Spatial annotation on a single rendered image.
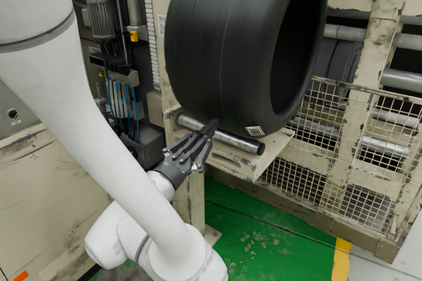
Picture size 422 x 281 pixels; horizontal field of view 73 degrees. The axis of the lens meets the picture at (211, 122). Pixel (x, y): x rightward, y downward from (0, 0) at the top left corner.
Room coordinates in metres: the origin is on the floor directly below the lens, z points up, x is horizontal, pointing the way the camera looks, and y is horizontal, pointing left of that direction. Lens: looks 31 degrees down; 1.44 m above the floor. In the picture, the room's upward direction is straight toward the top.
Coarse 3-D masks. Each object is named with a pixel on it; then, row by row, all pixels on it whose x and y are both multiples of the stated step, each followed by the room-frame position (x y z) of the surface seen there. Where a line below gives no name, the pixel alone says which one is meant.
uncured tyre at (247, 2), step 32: (192, 0) 0.74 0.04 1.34; (224, 0) 0.69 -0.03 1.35; (256, 0) 0.67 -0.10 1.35; (288, 0) 0.72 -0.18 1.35; (320, 0) 0.99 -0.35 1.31; (192, 32) 0.71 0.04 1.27; (224, 32) 0.66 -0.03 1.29; (256, 32) 0.65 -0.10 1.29; (288, 32) 1.15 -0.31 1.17; (320, 32) 1.01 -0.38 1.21; (192, 64) 0.69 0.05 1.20; (224, 64) 0.64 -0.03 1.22; (256, 64) 0.63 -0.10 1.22; (288, 64) 1.11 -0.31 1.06; (192, 96) 0.71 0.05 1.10; (224, 96) 0.64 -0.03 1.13; (256, 96) 0.64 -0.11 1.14; (288, 96) 1.01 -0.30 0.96; (224, 128) 0.73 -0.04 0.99
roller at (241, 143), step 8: (184, 120) 0.90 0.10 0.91; (192, 120) 0.89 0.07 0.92; (192, 128) 0.88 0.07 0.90; (200, 128) 0.86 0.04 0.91; (216, 136) 0.82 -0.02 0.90; (224, 136) 0.80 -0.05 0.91; (232, 136) 0.79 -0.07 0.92; (240, 136) 0.78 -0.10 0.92; (232, 144) 0.78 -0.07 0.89; (240, 144) 0.76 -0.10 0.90; (248, 144) 0.75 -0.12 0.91; (256, 144) 0.74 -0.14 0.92; (264, 144) 0.75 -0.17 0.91; (256, 152) 0.73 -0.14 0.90
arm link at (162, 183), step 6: (150, 174) 0.50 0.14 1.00; (156, 174) 0.50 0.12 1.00; (162, 174) 0.51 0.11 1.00; (156, 180) 0.48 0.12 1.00; (162, 180) 0.49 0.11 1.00; (168, 180) 0.50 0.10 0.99; (162, 186) 0.47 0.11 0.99; (168, 186) 0.48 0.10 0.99; (162, 192) 0.47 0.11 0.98; (168, 192) 0.47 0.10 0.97; (174, 192) 0.48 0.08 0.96; (168, 198) 0.47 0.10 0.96
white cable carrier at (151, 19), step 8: (144, 0) 1.11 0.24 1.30; (152, 8) 1.13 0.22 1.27; (152, 16) 1.09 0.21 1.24; (152, 24) 1.09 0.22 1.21; (152, 32) 1.09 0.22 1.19; (152, 40) 1.10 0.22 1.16; (152, 48) 1.10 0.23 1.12; (152, 56) 1.10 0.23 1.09; (152, 64) 1.10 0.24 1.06; (160, 88) 1.09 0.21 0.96
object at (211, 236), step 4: (208, 228) 1.15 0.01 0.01; (212, 228) 1.15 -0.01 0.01; (208, 232) 1.13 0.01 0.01; (212, 232) 1.13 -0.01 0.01; (216, 232) 1.11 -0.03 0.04; (204, 236) 1.09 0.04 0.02; (208, 236) 1.10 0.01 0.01; (212, 236) 1.10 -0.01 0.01; (216, 236) 1.10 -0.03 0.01; (208, 240) 1.07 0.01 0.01; (212, 240) 1.07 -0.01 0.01; (216, 240) 1.07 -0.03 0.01; (212, 244) 1.05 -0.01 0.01
